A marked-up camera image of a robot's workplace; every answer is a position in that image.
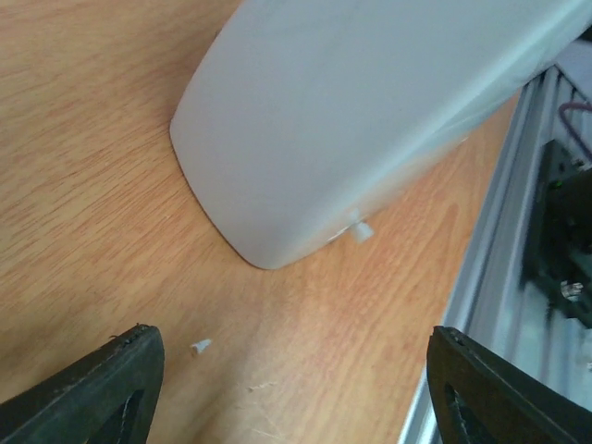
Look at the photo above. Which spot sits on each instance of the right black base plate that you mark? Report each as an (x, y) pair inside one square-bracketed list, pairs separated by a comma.
[(557, 254)]

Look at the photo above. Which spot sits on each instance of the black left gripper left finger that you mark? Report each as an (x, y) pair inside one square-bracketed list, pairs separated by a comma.
[(107, 396)]

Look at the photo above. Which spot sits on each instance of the small white plastic fragment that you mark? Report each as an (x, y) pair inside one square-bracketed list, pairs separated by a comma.
[(200, 346)]

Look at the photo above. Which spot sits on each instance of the aluminium front rail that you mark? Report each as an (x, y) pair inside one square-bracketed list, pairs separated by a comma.
[(491, 302)]

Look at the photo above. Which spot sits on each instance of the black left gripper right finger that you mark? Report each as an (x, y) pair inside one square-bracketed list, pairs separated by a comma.
[(479, 397)]

